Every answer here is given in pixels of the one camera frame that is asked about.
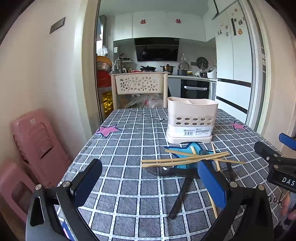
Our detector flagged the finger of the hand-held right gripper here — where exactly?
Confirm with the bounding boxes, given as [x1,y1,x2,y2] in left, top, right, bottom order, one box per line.
[278,133,296,147]
[254,140,286,163]

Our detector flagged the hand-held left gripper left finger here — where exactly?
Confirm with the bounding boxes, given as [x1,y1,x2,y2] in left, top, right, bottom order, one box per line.
[25,158,103,241]

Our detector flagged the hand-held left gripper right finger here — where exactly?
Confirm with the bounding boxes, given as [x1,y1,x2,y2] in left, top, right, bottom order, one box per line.
[197,159,275,241]

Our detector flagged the black-handled metal spoon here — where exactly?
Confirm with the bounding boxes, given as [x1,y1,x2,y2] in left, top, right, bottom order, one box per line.
[159,166,237,183]

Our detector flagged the white plastic utensil holder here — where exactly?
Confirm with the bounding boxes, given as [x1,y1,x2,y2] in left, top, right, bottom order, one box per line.
[166,97,219,144]

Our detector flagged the person's right hand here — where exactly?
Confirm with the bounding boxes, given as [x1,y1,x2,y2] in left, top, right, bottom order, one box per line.
[284,192,296,221]

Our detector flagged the grey checked star tablecloth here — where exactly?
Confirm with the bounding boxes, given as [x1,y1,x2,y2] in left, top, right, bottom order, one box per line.
[58,108,287,241]

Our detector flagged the stack of pink plastic stools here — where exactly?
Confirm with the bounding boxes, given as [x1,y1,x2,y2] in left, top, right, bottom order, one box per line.
[11,109,72,186]

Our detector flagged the pink plastic stool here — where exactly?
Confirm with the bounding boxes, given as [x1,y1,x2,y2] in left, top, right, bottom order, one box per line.
[0,160,35,223]

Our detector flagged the gold foil packages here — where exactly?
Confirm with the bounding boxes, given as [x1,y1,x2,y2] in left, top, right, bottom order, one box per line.
[102,90,114,114]

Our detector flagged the white refrigerator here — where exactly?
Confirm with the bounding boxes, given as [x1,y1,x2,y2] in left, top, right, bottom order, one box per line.
[215,2,253,119]

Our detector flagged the black built-in oven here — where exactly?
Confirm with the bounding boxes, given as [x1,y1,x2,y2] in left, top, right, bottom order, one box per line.
[180,79,210,100]

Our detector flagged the clear plastic bags with goods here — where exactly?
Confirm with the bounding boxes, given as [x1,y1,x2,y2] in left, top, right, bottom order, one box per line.
[125,94,168,109]

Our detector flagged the red container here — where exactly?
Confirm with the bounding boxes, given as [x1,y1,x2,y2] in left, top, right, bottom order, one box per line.
[97,71,112,90]

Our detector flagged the white flower-cutout basket cart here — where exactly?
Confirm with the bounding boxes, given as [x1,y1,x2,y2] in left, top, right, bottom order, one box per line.
[110,71,169,110]

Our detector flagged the steel basin with orange lid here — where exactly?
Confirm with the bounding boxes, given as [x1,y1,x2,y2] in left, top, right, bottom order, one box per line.
[96,55,113,73]

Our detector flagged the white condiment shelf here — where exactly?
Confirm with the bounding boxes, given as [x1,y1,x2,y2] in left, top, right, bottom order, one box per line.
[121,54,134,73]

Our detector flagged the black range hood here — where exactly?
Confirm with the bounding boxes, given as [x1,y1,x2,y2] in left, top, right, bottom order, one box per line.
[134,38,179,62]

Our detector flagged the white upper kitchen cabinets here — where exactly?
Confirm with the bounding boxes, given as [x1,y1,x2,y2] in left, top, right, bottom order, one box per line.
[113,11,207,42]

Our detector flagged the white sliding door frame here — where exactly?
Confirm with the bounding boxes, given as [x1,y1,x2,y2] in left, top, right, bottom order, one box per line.
[247,0,271,137]

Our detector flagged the round grey wall rack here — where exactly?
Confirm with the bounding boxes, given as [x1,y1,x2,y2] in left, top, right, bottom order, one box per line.
[196,57,210,69]

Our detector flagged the dark sliding door frame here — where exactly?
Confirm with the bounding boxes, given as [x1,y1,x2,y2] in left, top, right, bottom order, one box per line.
[93,0,104,123]

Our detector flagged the grey wall switch panel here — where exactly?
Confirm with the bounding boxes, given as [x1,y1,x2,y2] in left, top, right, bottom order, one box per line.
[50,17,65,34]

